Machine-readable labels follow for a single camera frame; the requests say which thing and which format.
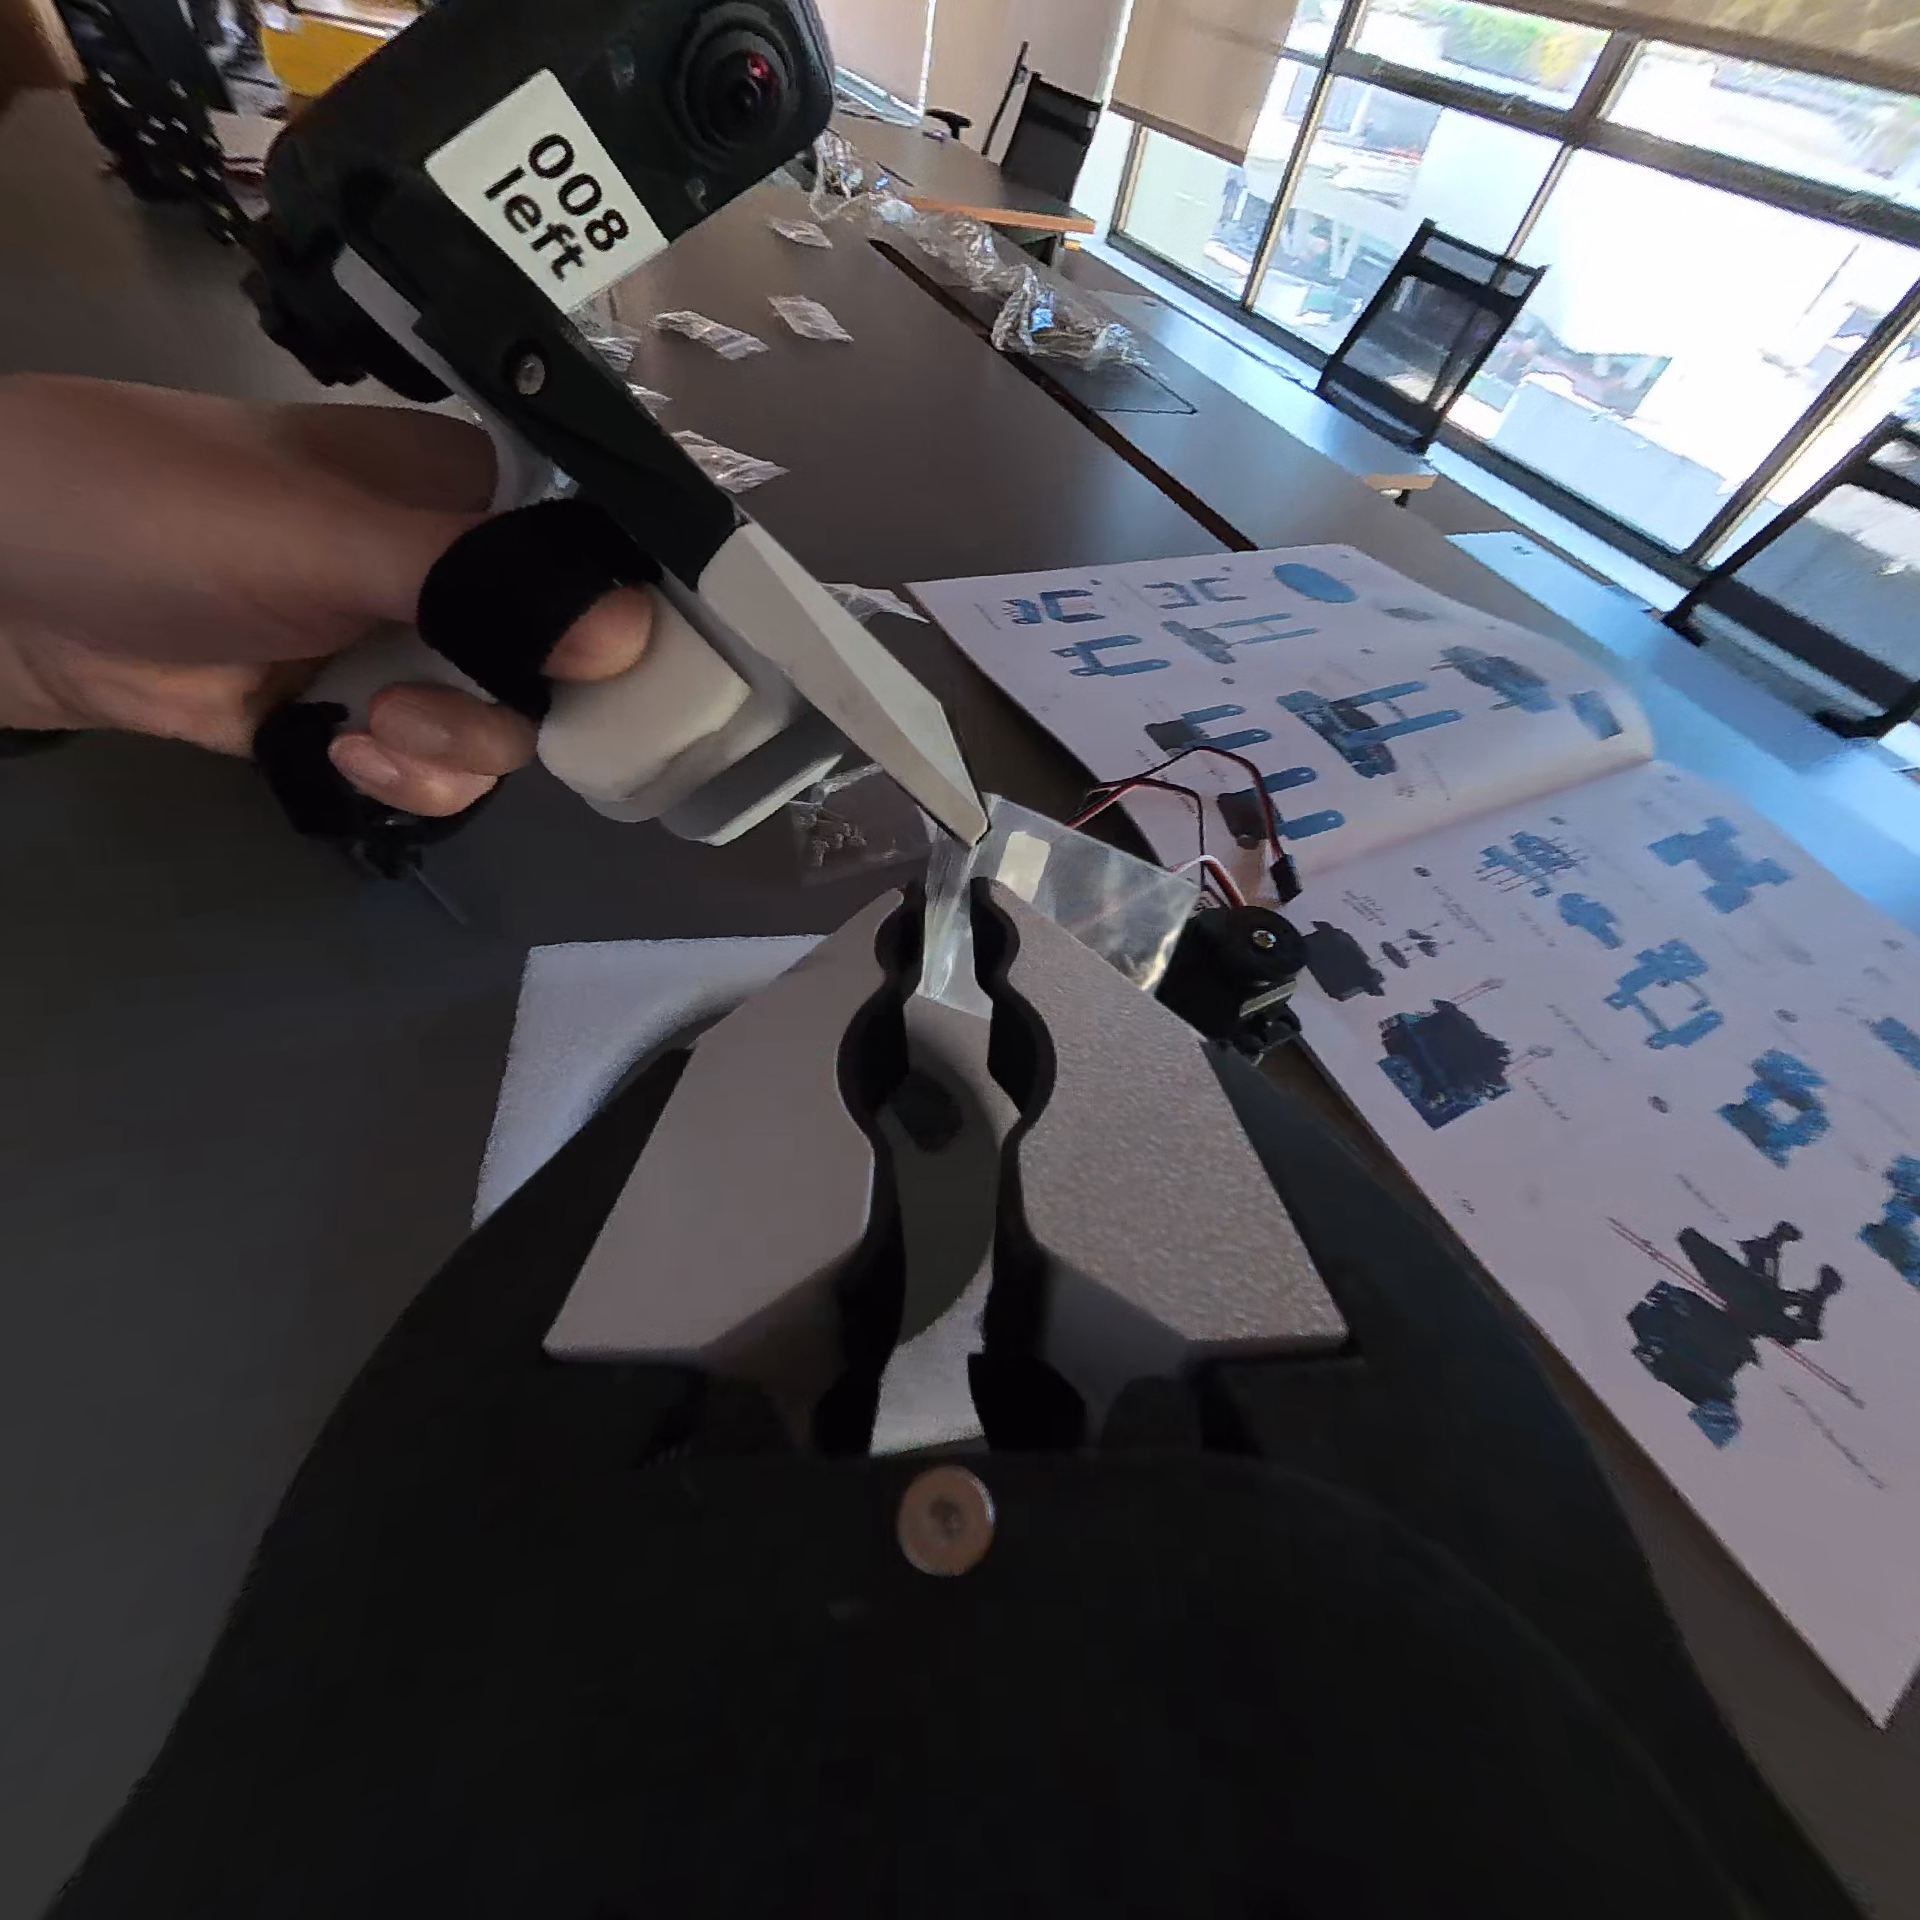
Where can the person's left hand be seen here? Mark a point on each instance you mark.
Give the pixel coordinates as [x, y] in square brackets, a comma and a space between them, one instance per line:
[181, 553]

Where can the large glass window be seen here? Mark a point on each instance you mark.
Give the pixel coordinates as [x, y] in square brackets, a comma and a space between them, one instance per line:
[1650, 272]

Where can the open instruction manual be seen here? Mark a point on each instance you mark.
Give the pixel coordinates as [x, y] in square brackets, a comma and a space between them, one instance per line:
[1501, 1200]

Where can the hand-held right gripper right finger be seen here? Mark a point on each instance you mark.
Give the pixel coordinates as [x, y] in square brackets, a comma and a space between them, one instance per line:
[1169, 1215]

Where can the crumpled large plastic wrapping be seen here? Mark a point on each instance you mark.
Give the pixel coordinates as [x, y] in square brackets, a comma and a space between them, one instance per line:
[1048, 323]

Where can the white foam frame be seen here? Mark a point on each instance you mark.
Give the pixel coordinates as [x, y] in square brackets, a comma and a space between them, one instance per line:
[599, 1006]

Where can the scattered clear screw bags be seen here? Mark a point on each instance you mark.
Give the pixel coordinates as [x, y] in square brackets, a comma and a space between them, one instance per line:
[705, 338]

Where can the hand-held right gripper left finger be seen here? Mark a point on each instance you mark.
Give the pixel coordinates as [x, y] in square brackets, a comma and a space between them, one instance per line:
[718, 1215]

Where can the packet of brass screws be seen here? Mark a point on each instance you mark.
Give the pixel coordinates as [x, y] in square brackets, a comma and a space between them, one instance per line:
[1080, 884]

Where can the black mesh chair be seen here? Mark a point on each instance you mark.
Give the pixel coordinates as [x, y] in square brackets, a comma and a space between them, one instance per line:
[1800, 519]
[1048, 128]
[1425, 331]

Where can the beige roller blind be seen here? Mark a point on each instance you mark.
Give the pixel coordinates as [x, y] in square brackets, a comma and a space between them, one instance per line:
[975, 45]
[1724, 36]
[1200, 75]

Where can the grey desk with wooden edge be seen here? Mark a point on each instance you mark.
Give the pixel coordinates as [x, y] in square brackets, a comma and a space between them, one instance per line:
[975, 180]

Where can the dark grey desk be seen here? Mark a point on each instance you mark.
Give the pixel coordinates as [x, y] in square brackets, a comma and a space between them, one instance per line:
[227, 1126]

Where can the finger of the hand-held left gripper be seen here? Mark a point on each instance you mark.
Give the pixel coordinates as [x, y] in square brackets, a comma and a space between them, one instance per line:
[840, 674]

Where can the small black rubber part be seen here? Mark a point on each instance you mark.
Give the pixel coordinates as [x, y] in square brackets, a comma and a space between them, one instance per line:
[923, 1118]

